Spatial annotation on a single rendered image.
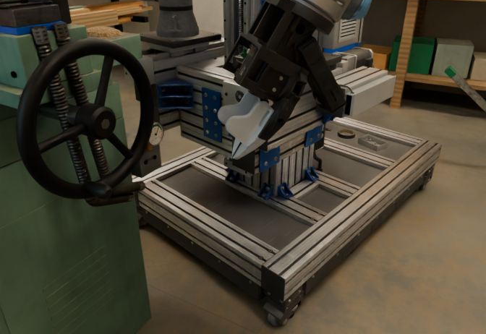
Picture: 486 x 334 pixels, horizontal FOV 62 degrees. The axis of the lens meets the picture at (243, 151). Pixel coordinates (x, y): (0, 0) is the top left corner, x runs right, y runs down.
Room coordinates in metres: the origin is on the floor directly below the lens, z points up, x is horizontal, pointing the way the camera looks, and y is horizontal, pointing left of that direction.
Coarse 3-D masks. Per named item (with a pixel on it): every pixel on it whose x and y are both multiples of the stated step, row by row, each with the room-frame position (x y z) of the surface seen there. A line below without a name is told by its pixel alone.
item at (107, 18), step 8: (72, 16) 1.05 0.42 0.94; (80, 16) 1.07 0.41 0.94; (88, 16) 1.09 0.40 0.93; (96, 16) 1.11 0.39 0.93; (104, 16) 1.14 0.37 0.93; (112, 16) 1.16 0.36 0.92; (80, 24) 1.07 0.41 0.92; (88, 24) 1.09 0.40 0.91; (96, 24) 1.11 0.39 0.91; (104, 24) 1.13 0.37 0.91; (112, 24) 1.16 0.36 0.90
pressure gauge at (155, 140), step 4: (156, 124) 0.96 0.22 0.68; (160, 124) 0.97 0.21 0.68; (156, 128) 0.96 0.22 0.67; (160, 128) 0.97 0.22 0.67; (152, 132) 0.95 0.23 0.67; (156, 132) 0.96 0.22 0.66; (160, 132) 0.97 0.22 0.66; (152, 136) 0.95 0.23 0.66; (156, 136) 0.96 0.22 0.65; (160, 136) 0.97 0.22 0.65; (152, 140) 0.95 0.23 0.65; (156, 140) 0.96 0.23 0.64; (160, 140) 0.97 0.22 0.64; (148, 144) 0.94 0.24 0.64; (152, 144) 0.95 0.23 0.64; (156, 144) 0.96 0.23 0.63; (148, 148) 0.96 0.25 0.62; (152, 148) 0.97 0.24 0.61
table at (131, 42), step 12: (120, 36) 1.00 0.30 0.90; (132, 36) 1.01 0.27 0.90; (132, 48) 1.00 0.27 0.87; (96, 60) 0.91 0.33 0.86; (96, 72) 0.79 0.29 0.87; (0, 84) 0.71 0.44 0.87; (84, 84) 0.76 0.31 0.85; (96, 84) 0.79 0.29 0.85; (0, 96) 0.68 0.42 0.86; (12, 96) 0.66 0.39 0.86; (48, 96) 0.69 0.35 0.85
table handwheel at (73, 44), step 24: (72, 48) 0.65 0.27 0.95; (96, 48) 0.68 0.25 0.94; (120, 48) 0.73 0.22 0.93; (48, 72) 0.60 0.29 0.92; (144, 72) 0.77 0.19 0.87; (24, 96) 0.57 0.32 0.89; (96, 96) 0.69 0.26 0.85; (144, 96) 0.77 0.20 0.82; (24, 120) 0.56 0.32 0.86; (72, 120) 0.68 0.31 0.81; (96, 120) 0.65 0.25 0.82; (144, 120) 0.77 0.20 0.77; (24, 144) 0.55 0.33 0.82; (48, 144) 0.59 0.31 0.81; (120, 144) 0.71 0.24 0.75; (144, 144) 0.75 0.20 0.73; (48, 168) 0.58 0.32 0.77; (120, 168) 0.70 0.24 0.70; (72, 192) 0.60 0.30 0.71
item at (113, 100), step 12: (108, 96) 0.92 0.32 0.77; (120, 96) 0.96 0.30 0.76; (120, 108) 0.95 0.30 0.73; (12, 120) 0.72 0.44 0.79; (48, 120) 0.78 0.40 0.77; (0, 132) 0.70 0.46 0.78; (12, 132) 0.72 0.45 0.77; (36, 132) 0.76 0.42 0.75; (48, 132) 0.78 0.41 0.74; (60, 132) 0.80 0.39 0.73; (0, 144) 0.69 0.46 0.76; (12, 144) 0.71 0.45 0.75; (0, 156) 0.69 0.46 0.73; (12, 156) 0.71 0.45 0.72
